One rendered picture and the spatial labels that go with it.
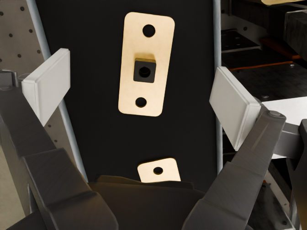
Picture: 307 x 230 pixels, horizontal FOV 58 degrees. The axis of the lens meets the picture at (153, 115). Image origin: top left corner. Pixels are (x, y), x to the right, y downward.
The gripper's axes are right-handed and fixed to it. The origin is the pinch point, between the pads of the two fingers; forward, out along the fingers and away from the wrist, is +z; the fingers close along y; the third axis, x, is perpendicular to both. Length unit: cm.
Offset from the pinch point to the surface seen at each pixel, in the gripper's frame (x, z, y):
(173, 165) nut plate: -9.2, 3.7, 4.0
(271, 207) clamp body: -27.9, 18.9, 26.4
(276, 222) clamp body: -28.0, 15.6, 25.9
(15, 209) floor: -140, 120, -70
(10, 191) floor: -125, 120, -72
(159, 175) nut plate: -10.5, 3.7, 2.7
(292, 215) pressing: -30.6, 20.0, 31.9
